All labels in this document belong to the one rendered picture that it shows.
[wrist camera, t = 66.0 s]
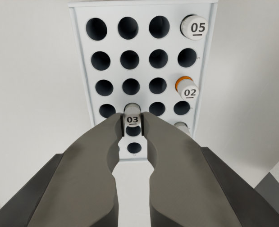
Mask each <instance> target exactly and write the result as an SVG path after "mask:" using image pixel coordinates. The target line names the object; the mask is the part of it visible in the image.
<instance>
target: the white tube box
mask: <svg viewBox="0 0 279 227"><path fill-rule="evenodd" d="M217 2H218V0H111V1H81V2H68V7H69V14H70V19H71V24H72V29H73V35H74V40H75V45H76V49H77V54H78V60H79V65H80V70H81V75H82V81H83V86H84V91H85V96H86V100H87V107H88V112H89V116H90V121H91V127H92V128H93V127H94V126H96V125H97V124H99V123H101V122H102V121H104V120H105V119H107V118H108V117H110V116H111V115H113V114H115V113H124V112H125V106H126V105H127V104H129V103H136V104H138V105H139V108H140V111H141V113H142V112H145V111H147V112H150V113H152V114H154V115H155V116H157V117H159V118H161V119H163V120H164V121H166V122H168V123H170V124H171V125H174V124H175V123H177V122H184V123H185V125H186V126H187V128H188V129H189V131H190V134H191V136H192V139H193V140H194V141H195V138H196V132H197V125H198V119H199V114H200V108H201V101H202V95H203V90H204V84H205V78H206V71H207V65H208V60H209V54H210V47H211V41H212V36H213V30H214V24H215V17H216V11H217V6H218V4H217ZM194 15H197V16H201V17H204V18H205V19H206V20H207V22H208V26H209V27H208V31H207V34H206V35H205V36H204V37H203V38H202V39H200V40H198V41H193V40H190V39H189V38H187V37H186V36H185V35H184V34H182V33H181V31H180V24H181V21H182V20H183V19H184V18H185V17H186V16H194ZM181 77H190V78H191V80H192V81H193V82H194V83H195V84H196V86H197V87H198V89H199V94H198V96H197V98H196V99H194V100H193V101H185V100H183V99H182V98H181V97H180V95H179V93H178V91H177V89H176V87H175V84H176V81H177V80H178V79H179V78H181ZM118 148H119V162H118V163H141V162H149V161H148V160H147V140H146V139H145V137H144V136H142V132H141V123H140V124H139V125H138V126H136V127H129V126H127V125H126V124H125V133H124V137H122V139H121V140H120V141H119V143H118Z"/></svg>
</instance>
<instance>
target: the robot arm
mask: <svg viewBox="0 0 279 227"><path fill-rule="evenodd" d="M141 132H142V136H144V137H145V139H146V140H147V160H148V161H149V162H150V164H151V165H152V166H153V168H154V171H153V173H152V174H151V175H150V178H149V208H150V220H151V227H279V214H278V213H277V211H276V210H275V209H274V208H273V207H272V206H271V205H270V204H269V203H268V202H267V201H266V200H265V199H264V198H263V197H262V196H261V195H260V194H259V193H258V192H257V191H256V190H255V189H254V188H253V187H251V186H250V185H249V184H248V183H247V182H246V181H245V180H244V179H242V178H241V177H240V176H239V175H238V174H237V173H236V172H235V171H234V170H233V169H232V168H230V167H229V166H228V165H227V164H226V163H225V162H224V161H223V160H222V159H221V158H219V157H218V156H217V155H216V154H215V153H214V152H213V151H212V150H210V149H209V148H208V147H201V146H200V145H199V144H198V143H197V142H195V141H194V140H193V139H192V138H191V137H190V136H189V135H187V134H186V133H184V132H183V131H181V130H180V129H178V128H177V127H175V126H173V125H171V124H170V123H168V122H166V121H164V120H163V119H161V118H159V117H157V116H155V115H154V114H152V113H150V112H147V111H145V112H142V113H141ZM124 133H125V122H124V113H115V114H113V115H111V116H110V117H108V118H107V119H105V120H104V121H102V122H101V123H99V124H97V125H96V126H94V127H93V128H92V129H90V130H88V131H87V132H86V133H84V134H83V135H81V136H80V137H79V138H78V139H77V140H76V141H75V142H73V143H72V144H71V145H70V146H69V147H68V148H67V149H66V150H65V151H64V152H63V153H62V154H55V155H54V156H53V157H52V158H51V159H50V160H49V161H48V162H47V163H46V164H45V165H44V166H43V167H42V168H41V169H40V170H39V171H38V172H37V173H36V174H35V175H34V176H33V177H32V178H31V179H30V180H29V181H28V182H27V183H26V184H25V185H24V186H23V187H22V188H21V189H20V190H19V191H18V192H17V193H16V194H15V195H14V196H13V197H12V198H11V199H10V200H9V201H8V202H7V203H6V204H5V205H4V206H3V207H2V208H1V209H0V227H118V219H119V201H118V194H117V188H116V181H115V177H114V176H113V175H112V172H113V170H114V168H115V166H116V165H117V164H118V162H119V148H118V143H119V141H120V140H121V139H122V137H124Z"/></svg>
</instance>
